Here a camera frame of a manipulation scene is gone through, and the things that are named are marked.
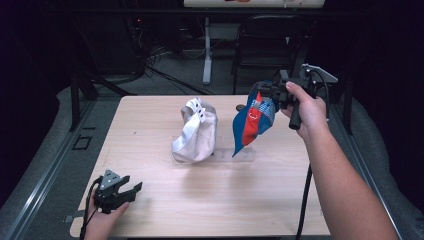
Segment black folding chair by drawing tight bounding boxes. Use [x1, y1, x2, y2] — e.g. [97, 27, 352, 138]
[231, 14, 310, 96]

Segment person's right hand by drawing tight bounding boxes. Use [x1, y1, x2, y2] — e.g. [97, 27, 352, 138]
[280, 80, 330, 141]

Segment person's left hand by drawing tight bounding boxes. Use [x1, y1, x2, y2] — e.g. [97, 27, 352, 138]
[84, 199, 131, 240]

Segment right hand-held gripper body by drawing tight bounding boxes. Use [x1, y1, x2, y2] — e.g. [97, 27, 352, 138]
[274, 62, 339, 131]

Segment black floor cables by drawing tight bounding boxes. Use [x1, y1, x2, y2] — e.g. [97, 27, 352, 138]
[145, 46, 215, 97]

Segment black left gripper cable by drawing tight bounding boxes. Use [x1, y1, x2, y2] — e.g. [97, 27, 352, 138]
[79, 175, 104, 240]

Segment blue and orange cap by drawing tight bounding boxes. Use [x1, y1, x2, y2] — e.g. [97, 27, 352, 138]
[231, 81, 280, 158]

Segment white desk leg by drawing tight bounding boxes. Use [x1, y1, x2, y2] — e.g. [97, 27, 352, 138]
[202, 17, 214, 86]

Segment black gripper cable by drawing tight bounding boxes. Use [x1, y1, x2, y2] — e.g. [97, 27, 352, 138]
[79, 175, 104, 240]
[295, 67, 331, 240]

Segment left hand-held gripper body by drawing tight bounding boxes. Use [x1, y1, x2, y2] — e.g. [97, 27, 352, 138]
[93, 168, 137, 215]

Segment grey tape piece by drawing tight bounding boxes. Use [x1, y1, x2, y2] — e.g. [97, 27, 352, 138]
[62, 209, 86, 224]

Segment white cap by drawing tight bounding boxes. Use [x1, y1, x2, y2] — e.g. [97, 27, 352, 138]
[170, 96, 220, 165]

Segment aluminium floor rail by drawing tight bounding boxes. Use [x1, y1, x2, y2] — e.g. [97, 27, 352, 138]
[0, 99, 98, 240]
[328, 99, 405, 240]

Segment dark equipment with red light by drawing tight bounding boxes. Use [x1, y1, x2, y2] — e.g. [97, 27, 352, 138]
[125, 15, 149, 76]

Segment black tape square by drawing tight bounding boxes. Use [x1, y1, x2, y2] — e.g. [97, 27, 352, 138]
[71, 126, 97, 151]

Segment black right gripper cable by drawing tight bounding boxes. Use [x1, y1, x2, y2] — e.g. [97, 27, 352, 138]
[295, 67, 331, 240]

